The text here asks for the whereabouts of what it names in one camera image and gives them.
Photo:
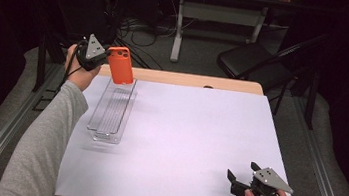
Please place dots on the white table cover sheet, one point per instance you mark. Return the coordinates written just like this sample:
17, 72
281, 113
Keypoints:
192, 130

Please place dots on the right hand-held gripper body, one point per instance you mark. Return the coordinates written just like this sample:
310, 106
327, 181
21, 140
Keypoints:
269, 185

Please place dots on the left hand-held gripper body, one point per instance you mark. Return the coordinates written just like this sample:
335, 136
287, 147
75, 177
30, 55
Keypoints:
92, 51

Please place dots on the orange phone case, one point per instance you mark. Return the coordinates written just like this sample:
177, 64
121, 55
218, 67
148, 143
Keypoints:
120, 68

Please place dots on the black metal stand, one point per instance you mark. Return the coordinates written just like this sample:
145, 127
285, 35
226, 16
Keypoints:
41, 61

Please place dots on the clear plastic storage bin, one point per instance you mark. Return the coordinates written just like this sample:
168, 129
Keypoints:
111, 113

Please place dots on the black folding chair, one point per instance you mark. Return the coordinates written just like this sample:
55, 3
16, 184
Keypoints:
250, 62

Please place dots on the person's left hand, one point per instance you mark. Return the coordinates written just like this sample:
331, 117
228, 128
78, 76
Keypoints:
81, 76

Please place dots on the white metal desk frame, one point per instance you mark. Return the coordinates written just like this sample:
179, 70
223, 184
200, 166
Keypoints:
178, 34

